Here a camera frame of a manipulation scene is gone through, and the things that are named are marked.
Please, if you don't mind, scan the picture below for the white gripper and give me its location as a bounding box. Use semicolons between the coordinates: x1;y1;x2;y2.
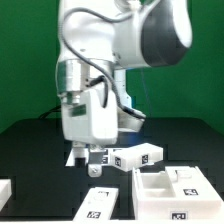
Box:
62;89;118;177

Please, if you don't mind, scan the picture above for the white cabinet body box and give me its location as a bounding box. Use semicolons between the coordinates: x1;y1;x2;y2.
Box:
132;169;224;221

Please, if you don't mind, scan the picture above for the white cabinet door panel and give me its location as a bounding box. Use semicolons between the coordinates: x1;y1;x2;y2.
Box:
73;187;119;222
165;166;206;198

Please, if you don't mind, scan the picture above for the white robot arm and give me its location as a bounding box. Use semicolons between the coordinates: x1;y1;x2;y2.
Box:
56;0;192;177

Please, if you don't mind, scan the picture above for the white cabinet top block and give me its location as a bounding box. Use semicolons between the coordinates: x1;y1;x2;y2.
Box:
109;143;163;172

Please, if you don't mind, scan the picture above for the white cabinet door panel front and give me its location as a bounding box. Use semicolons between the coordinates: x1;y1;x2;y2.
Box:
73;187;119;222

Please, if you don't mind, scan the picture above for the white sheet with markers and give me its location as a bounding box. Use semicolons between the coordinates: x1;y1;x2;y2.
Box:
65;148;117;167

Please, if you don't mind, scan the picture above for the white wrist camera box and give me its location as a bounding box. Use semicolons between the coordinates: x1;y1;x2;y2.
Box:
114;70;146;132

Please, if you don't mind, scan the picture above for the black base cable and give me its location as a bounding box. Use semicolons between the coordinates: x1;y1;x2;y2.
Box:
38;104;63;120

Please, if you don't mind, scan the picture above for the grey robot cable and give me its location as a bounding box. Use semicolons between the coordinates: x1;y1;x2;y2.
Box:
59;6;146;120

